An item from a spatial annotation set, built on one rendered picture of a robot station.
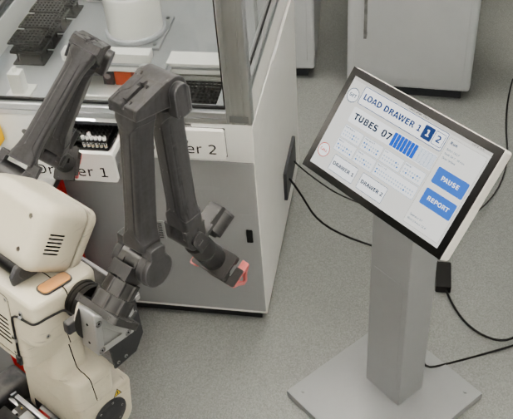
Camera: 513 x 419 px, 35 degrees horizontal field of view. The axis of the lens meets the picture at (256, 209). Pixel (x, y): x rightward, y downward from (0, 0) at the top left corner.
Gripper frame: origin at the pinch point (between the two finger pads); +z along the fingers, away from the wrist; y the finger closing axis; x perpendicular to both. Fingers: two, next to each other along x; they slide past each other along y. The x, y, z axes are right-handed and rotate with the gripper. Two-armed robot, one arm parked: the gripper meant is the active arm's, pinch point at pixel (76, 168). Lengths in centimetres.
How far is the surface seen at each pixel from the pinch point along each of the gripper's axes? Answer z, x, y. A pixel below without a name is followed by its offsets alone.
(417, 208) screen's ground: -27, -102, -6
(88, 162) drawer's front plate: 1.0, -3.1, 2.4
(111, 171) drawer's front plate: 3.3, -10.1, 0.6
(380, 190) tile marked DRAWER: -21, -92, -2
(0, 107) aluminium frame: 6.5, 31.3, 18.7
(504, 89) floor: 186, -149, 92
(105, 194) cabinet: 32.2, 1.3, -2.7
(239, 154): 15, -47, 12
